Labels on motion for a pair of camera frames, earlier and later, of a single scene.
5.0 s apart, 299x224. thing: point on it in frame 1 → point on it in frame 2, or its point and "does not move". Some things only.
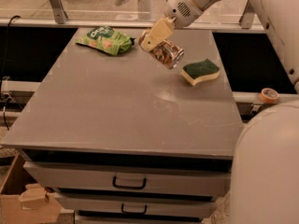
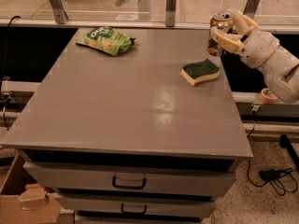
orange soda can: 167,52 → 221,20
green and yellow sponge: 196,72 does not move
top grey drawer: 89,175 does not move
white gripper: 179,9 → 261,49
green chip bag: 106,40 does not move
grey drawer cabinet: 126,139 does not move
